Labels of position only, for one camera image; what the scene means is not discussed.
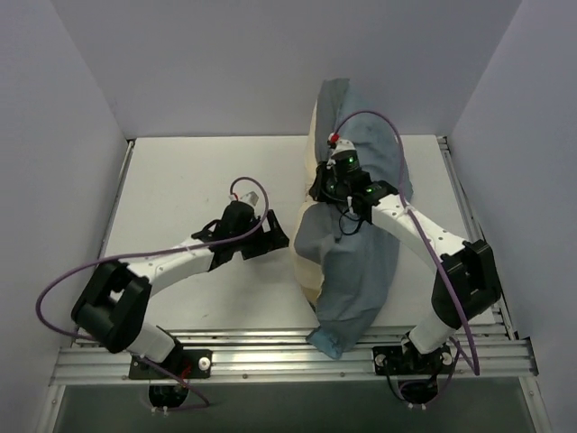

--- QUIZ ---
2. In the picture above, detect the striped blue beige pillowcase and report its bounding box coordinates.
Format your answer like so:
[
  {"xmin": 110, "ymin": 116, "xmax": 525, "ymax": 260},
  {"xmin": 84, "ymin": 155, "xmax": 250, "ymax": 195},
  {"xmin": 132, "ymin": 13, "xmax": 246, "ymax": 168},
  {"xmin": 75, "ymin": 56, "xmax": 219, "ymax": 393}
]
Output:
[{"xmin": 289, "ymin": 78, "xmax": 413, "ymax": 359}]

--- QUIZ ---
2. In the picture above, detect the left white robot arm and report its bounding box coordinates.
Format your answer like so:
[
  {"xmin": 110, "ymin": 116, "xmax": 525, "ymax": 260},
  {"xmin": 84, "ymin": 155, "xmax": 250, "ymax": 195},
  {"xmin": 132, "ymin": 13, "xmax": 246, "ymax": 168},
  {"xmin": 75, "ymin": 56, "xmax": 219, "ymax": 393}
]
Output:
[{"xmin": 71, "ymin": 200, "xmax": 289, "ymax": 378}]

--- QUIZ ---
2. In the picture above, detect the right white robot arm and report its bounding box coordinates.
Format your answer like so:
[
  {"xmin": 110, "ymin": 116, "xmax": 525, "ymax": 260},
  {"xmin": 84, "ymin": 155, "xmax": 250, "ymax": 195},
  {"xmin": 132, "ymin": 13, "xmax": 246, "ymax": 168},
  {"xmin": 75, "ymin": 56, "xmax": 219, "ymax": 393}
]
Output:
[{"xmin": 309, "ymin": 151, "xmax": 502, "ymax": 373}]

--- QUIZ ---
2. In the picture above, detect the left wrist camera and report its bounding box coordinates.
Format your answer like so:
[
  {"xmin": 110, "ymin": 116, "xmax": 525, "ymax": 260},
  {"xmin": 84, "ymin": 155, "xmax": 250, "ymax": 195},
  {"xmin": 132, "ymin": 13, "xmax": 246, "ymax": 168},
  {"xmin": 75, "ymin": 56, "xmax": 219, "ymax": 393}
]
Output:
[{"xmin": 229, "ymin": 191, "xmax": 259, "ymax": 207}]

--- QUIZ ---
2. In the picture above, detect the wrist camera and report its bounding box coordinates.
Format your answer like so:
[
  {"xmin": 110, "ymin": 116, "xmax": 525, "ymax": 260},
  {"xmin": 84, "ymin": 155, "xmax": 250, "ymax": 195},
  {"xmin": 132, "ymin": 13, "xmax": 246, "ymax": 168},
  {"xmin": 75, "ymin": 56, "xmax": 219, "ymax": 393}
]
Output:
[
  {"xmin": 229, "ymin": 191, "xmax": 259, "ymax": 207},
  {"xmin": 327, "ymin": 133, "xmax": 355, "ymax": 157}
]

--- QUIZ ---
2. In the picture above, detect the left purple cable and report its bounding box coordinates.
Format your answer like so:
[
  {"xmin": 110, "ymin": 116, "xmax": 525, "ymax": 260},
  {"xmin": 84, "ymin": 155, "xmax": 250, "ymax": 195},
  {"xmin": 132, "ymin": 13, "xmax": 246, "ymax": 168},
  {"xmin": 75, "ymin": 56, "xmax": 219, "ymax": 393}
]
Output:
[{"xmin": 34, "ymin": 176, "xmax": 271, "ymax": 414}]

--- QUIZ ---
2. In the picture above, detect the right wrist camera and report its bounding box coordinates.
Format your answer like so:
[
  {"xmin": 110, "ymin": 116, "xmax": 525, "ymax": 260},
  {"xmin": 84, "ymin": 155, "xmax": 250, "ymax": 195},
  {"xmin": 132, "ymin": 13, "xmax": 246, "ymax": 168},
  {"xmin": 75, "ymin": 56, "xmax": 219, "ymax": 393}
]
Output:
[{"xmin": 327, "ymin": 133, "xmax": 355, "ymax": 157}]

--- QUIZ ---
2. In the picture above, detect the aluminium rail frame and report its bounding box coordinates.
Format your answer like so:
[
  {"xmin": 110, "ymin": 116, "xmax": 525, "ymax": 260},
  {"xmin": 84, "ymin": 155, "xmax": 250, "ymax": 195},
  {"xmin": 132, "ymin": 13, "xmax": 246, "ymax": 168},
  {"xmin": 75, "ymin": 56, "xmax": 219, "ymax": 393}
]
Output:
[{"xmin": 47, "ymin": 134, "xmax": 540, "ymax": 389}]

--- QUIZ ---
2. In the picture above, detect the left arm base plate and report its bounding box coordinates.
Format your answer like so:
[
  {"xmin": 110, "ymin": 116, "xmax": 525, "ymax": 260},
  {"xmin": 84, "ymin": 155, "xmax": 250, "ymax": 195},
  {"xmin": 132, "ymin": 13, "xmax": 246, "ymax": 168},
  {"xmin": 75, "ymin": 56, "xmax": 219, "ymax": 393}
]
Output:
[{"xmin": 128, "ymin": 348, "xmax": 213, "ymax": 380}]

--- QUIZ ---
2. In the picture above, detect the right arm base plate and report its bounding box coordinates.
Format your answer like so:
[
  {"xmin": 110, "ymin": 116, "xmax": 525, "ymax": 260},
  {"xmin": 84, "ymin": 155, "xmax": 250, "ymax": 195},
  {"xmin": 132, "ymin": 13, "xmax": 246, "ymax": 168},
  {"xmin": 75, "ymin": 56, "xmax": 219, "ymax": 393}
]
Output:
[{"xmin": 371, "ymin": 345, "xmax": 454, "ymax": 376}]

